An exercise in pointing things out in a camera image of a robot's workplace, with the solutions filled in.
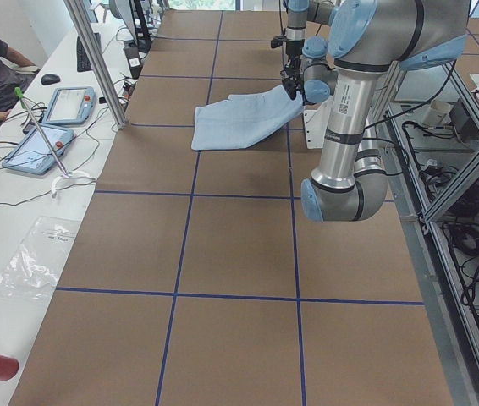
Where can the light blue button shirt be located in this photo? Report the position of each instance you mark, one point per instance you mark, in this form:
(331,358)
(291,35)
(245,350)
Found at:
(242,120)

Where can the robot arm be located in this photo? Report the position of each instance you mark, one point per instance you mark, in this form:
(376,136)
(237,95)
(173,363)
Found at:
(340,52)
(299,13)

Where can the black keyboard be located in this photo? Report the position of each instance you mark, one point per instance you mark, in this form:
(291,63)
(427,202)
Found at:
(83,63)

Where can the blue teach pendant far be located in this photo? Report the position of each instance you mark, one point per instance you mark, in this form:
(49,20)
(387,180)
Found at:
(70,106)

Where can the blue teach pendant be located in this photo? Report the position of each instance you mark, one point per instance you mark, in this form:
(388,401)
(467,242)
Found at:
(32,154)
(70,106)

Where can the black computer mouse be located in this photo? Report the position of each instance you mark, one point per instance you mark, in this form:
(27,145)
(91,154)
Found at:
(50,79)

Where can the blue teach pendant near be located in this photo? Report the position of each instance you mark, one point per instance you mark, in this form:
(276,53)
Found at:
(32,154)

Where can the metal rod green tip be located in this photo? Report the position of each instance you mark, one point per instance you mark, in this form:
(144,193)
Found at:
(18,92)

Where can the clear plastic bag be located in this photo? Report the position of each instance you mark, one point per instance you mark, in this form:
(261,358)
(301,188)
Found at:
(34,270)

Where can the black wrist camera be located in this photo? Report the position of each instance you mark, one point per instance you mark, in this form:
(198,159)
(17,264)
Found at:
(277,41)

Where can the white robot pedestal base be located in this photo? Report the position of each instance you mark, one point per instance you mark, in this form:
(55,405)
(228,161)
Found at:
(315,124)

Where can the aluminium frame post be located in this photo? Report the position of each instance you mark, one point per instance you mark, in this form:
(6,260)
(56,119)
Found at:
(81,23)

